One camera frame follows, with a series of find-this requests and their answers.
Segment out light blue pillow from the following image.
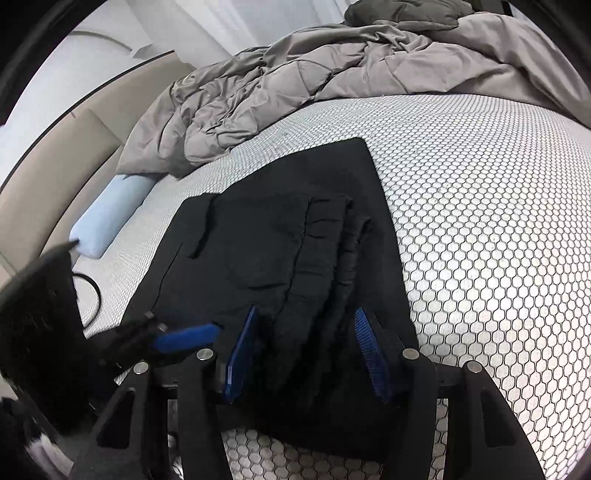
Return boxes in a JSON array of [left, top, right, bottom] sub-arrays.
[[69, 174, 156, 259]]

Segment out dark grey bedding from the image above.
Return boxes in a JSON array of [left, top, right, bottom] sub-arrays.
[[344, 0, 474, 32]]

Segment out beige headboard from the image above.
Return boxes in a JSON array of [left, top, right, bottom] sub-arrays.
[[0, 55, 199, 287]]

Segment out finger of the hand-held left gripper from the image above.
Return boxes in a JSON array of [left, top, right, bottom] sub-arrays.
[[104, 311, 169, 365], [150, 323, 222, 359]]

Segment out black cable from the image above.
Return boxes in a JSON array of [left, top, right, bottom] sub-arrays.
[[71, 273, 103, 330]]

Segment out grey quilted duvet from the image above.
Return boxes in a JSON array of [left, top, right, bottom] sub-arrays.
[[117, 11, 591, 181]]

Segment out white honeycomb mattress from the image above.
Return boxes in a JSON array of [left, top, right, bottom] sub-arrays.
[[78, 92, 591, 480]]

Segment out black pants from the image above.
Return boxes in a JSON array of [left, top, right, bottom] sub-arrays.
[[111, 137, 419, 462]]

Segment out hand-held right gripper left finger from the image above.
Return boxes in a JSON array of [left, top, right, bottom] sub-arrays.
[[69, 305, 260, 480]]

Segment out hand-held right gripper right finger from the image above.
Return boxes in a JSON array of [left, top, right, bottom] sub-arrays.
[[354, 308, 548, 480]]

